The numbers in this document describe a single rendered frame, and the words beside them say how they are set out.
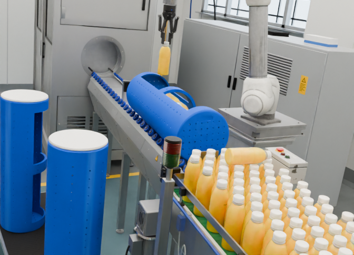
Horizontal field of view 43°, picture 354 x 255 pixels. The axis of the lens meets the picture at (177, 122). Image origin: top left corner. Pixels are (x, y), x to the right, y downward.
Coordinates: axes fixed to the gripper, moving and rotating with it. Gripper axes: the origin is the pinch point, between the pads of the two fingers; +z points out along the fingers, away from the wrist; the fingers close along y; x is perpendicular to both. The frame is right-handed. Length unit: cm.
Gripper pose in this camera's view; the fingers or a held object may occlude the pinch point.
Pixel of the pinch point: (166, 38)
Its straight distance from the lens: 282.5
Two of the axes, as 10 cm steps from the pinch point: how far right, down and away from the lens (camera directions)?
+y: -9.2, 0.1, -3.9
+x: 3.8, 3.0, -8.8
